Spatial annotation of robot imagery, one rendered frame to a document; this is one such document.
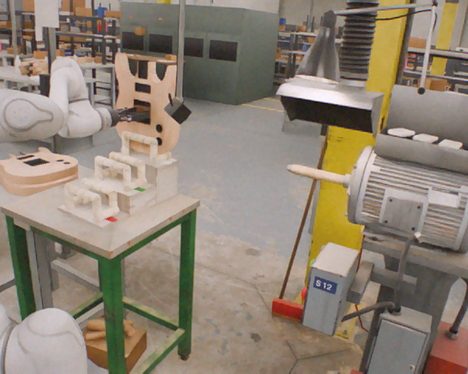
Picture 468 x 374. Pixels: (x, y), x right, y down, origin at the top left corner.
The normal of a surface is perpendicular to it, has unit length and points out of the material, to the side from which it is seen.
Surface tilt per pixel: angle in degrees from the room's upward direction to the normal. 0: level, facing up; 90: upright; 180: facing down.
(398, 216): 90
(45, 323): 6
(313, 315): 90
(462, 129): 90
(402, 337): 90
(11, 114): 77
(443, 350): 0
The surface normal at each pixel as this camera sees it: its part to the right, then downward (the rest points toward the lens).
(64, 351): 0.78, 0.01
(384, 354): -0.46, 0.29
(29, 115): 0.26, 0.08
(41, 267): 0.86, 0.25
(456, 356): 0.08, -0.93
